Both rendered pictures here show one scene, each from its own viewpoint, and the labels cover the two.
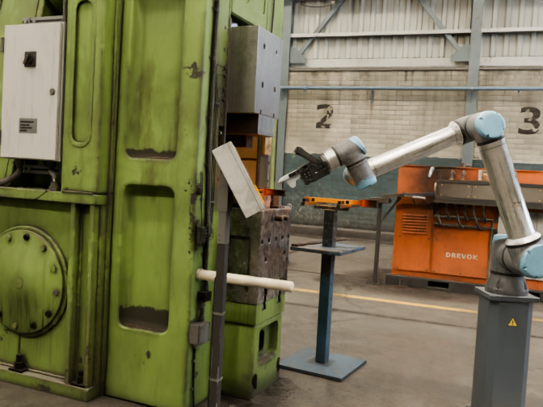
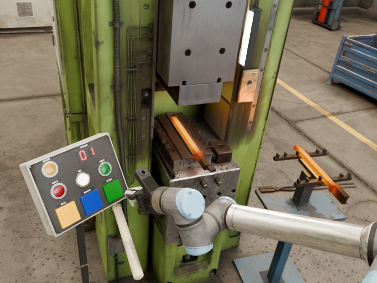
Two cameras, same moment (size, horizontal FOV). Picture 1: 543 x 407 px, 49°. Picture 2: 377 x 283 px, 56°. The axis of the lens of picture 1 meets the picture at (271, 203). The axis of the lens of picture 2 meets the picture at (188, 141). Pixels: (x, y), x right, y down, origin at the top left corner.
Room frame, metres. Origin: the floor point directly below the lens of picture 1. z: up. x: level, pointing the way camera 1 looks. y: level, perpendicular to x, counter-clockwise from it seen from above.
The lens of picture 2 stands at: (1.88, -0.87, 1.98)
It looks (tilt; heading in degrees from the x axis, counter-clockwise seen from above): 33 degrees down; 43
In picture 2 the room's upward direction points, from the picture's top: 6 degrees clockwise
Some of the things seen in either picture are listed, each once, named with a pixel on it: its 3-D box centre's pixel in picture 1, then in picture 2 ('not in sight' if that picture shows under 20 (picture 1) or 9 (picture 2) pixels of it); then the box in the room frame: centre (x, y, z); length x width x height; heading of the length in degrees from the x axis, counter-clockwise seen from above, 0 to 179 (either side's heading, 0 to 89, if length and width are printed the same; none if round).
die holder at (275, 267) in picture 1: (225, 248); (183, 174); (3.06, 0.23, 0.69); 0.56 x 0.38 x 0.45; 67
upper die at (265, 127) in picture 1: (228, 124); (183, 74); (3.01, 0.24, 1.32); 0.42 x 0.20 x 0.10; 67
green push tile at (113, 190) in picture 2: not in sight; (112, 190); (2.48, 0.06, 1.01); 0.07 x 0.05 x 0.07; 2
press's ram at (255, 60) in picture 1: (234, 76); (196, 21); (3.05, 0.22, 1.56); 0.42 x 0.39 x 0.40; 67
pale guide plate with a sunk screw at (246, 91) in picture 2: (267, 139); (247, 86); (3.27, 0.04, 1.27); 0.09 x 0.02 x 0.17; 157
